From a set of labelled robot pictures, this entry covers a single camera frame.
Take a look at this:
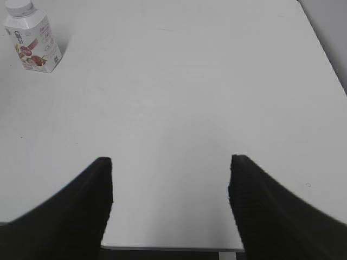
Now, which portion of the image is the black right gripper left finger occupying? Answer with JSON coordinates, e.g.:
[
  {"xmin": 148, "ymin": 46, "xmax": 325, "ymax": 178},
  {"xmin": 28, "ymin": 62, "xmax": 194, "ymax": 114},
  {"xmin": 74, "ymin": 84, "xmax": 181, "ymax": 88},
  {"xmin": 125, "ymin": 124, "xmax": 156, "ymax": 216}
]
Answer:
[{"xmin": 1, "ymin": 157, "xmax": 113, "ymax": 259}]

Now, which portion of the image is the white ribbed bottle cap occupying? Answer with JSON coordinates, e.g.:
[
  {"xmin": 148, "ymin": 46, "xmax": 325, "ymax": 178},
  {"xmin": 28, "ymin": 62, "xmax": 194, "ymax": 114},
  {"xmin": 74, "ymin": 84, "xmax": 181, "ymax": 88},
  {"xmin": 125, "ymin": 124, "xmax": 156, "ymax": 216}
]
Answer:
[{"xmin": 5, "ymin": 0, "xmax": 34, "ymax": 16}]

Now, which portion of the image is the white yogurt bottle strawberry label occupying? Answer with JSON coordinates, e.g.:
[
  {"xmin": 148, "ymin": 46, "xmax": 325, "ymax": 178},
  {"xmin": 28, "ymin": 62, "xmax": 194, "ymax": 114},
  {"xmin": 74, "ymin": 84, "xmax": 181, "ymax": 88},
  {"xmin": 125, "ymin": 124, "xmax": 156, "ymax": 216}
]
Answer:
[{"xmin": 4, "ymin": 8, "xmax": 62, "ymax": 73}]

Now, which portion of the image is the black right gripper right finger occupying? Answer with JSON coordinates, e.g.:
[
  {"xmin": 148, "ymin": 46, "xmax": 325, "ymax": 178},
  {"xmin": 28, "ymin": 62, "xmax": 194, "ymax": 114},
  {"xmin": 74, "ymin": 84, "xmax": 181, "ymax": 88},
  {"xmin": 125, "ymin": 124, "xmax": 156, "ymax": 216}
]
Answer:
[{"xmin": 228, "ymin": 155, "xmax": 346, "ymax": 259}]

